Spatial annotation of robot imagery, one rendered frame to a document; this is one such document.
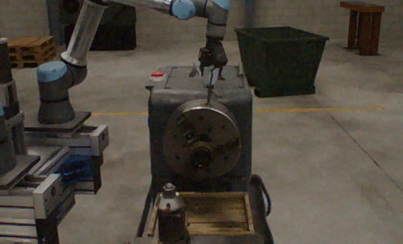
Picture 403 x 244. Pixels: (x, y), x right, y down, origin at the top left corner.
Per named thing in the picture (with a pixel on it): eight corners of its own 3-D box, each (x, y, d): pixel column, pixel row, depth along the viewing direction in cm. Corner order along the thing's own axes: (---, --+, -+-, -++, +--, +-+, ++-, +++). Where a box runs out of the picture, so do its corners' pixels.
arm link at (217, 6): (212, -7, 179) (233, -3, 177) (207, 21, 182) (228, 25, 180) (208, -6, 171) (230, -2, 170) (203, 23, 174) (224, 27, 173)
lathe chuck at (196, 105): (160, 165, 195) (170, 95, 185) (232, 176, 196) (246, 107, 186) (157, 174, 186) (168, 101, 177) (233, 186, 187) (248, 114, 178)
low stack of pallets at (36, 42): (17, 57, 984) (15, 36, 971) (57, 56, 989) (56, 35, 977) (-3, 68, 864) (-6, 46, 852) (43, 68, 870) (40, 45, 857)
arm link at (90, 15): (43, 83, 194) (85, -39, 175) (61, 75, 208) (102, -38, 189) (68, 96, 193) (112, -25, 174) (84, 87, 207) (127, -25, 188)
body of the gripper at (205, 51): (214, 63, 188) (219, 34, 185) (221, 68, 180) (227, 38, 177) (197, 61, 185) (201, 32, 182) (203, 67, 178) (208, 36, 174)
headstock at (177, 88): (160, 131, 260) (157, 64, 249) (243, 131, 259) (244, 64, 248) (146, 177, 204) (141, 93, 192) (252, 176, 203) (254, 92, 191)
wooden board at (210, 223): (157, 201, 183) (157, 191, 181) (247, 201, 182) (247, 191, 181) (147, 244, 154) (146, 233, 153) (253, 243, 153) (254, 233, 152)
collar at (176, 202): (157, 197, 132) (157, 188, 131) (184, 197, 132) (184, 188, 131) (153, 211, 124) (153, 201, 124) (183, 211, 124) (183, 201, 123)
